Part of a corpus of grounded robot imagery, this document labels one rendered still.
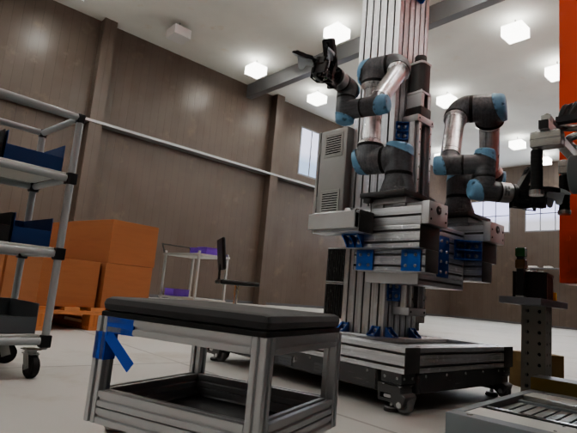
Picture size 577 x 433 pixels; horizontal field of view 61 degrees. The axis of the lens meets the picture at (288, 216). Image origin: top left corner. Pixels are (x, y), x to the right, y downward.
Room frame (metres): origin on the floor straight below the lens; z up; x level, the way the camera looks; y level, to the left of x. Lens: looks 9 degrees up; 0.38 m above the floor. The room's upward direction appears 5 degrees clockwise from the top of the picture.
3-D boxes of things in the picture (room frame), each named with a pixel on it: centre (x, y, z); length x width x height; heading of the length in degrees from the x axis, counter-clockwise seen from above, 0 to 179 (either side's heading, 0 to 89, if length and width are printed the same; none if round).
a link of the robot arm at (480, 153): (1.73, -0.69, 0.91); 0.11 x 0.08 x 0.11; 66
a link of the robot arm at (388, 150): (1.99, -0.44, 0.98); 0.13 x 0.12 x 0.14; 56
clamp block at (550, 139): (1.46, -0.79, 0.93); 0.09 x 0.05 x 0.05; 47
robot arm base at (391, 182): (1.99, -0.45, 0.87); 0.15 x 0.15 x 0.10
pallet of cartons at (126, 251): (4.01, 1.81, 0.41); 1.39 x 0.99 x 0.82; 54
